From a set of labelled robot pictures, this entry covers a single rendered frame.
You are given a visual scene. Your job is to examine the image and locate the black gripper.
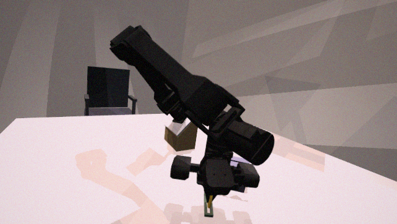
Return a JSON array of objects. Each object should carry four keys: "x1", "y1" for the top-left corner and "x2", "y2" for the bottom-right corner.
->
[{"x1": 170, "y1": 141, "x2": 260, "y2": 188}]

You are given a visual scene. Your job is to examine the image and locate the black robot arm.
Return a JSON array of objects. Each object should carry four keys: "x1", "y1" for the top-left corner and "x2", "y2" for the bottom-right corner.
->
[{"x1": 110, "y1": 25, "x2": 275, "y2": 196}]

